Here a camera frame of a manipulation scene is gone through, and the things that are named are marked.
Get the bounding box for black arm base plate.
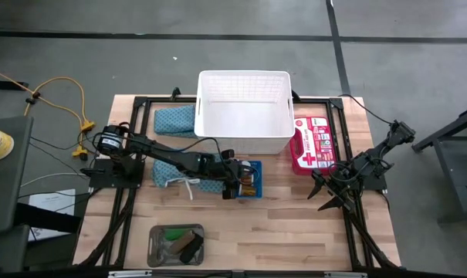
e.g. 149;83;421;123
335;165;388;192
88;158;145;189

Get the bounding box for large white plastic basket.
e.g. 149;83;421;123
194;69;296;155

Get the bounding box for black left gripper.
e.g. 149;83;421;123
216;148;258;201

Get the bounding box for black metal stand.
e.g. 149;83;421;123
411;104;467;227

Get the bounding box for grey side cart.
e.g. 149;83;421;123
0;115;83;273

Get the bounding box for green bandage roll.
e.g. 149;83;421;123
164;227;194;241

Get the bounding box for white cable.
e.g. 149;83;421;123
19;172;91;190

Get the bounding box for red first aid kit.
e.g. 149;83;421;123
289;116;337;177

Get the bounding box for white paper sheet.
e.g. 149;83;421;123
27;188;76;242

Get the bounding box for blue patterned cloth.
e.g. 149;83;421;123
153;104;198;139

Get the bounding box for yellow extension cable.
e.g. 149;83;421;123
0;65;97;160

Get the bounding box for blue patterned gown white ties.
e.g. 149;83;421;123
151;152;226;202

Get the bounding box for black flat floor bar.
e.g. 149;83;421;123
0;80;29;90

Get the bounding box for small blue plastic basket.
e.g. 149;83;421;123
235;160;264;200

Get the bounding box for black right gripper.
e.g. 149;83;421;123
307;164;364;212

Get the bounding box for grey plastic tray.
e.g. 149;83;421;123
147;223;205;268

